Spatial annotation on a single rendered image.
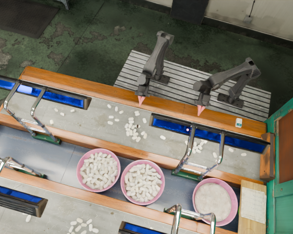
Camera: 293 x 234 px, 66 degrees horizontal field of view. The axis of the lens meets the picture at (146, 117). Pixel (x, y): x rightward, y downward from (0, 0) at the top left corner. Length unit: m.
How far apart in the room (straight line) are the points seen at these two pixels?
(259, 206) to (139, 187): 0.71
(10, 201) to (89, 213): 0.46
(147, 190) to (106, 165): 0.30
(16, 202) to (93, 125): 0.68
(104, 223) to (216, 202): 0.66
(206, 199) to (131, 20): 2.54
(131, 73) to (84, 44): 1.31
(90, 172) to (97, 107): 0.46
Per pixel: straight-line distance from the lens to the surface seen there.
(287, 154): 1.51
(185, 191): 1.52
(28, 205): 1.14
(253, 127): 1.71
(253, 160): 1.65
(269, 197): 1.57
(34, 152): 1.69
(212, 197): 1.49
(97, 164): 1.47
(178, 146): 1.52
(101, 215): 1.42
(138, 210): 1.39
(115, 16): 3.38
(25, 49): 3.22
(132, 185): 1.43
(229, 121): 1.66
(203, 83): 1.40
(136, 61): 1.94
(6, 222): 1.58
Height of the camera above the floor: 2.15
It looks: 64 degrees down
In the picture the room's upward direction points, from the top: 5 degrees clockwise
